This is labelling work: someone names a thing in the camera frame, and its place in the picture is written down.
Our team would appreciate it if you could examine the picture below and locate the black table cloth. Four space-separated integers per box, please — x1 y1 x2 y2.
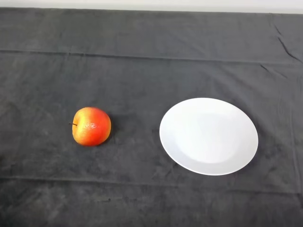
0 7 303 227

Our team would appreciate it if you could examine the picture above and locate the white round plate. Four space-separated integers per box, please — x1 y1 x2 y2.
159 97 259 176

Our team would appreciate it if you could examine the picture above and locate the red yellow apple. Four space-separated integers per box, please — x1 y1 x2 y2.
69 106 112 147

